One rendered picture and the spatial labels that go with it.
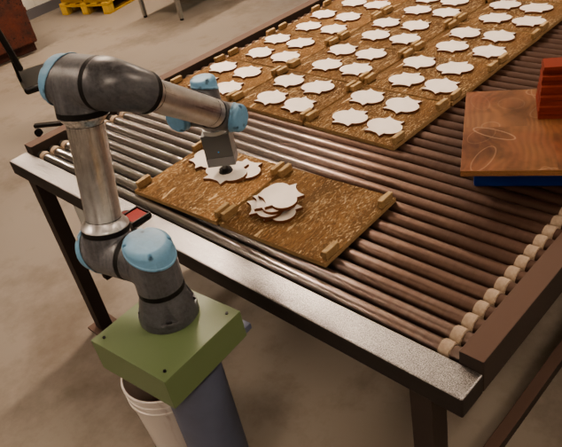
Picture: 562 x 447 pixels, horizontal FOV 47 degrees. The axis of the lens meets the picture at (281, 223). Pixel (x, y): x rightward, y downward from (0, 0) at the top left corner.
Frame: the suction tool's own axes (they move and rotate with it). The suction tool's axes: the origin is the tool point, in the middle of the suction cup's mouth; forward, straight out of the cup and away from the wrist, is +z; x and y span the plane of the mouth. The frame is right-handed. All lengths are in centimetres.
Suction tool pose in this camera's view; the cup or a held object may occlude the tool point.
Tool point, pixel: (226, 174)
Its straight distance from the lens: 197.2
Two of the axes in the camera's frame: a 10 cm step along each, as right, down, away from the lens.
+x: -0.5, 5.8, -8.1
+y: -9.8, 1.1, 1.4
